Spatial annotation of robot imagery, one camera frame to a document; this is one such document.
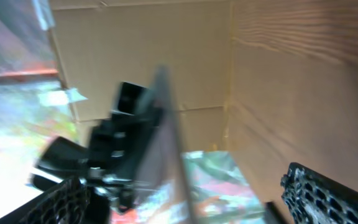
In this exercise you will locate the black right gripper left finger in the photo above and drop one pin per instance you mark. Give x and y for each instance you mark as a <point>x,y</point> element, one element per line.
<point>64,203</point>

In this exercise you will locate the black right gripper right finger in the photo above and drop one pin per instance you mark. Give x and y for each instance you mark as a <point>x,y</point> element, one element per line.
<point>314,198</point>

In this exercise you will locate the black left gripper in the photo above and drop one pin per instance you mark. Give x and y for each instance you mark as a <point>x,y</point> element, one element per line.
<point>108,165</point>

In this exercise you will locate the gold Galaxy smartphone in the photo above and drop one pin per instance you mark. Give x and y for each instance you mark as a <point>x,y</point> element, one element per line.
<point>157,190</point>

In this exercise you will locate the brown cardboard panel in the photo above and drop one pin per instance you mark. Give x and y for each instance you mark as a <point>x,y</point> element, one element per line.
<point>101,44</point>

